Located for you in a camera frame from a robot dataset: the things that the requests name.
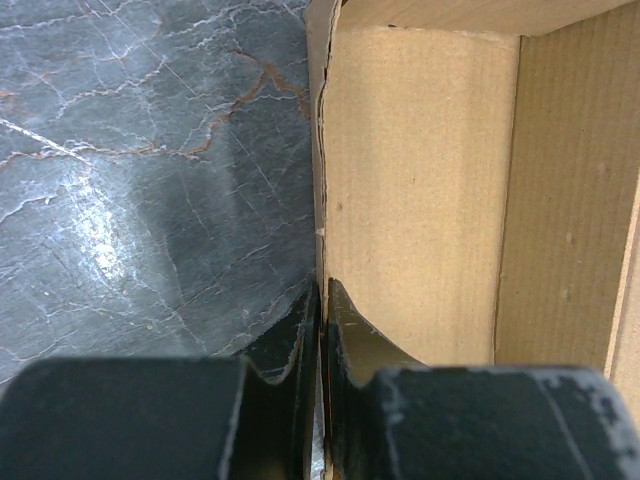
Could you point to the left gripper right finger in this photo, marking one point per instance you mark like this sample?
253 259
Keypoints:
354 351

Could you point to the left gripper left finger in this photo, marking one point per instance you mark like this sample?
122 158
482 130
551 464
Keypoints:
279 393

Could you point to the brown cardboard box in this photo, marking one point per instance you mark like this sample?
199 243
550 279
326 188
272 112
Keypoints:
476 180

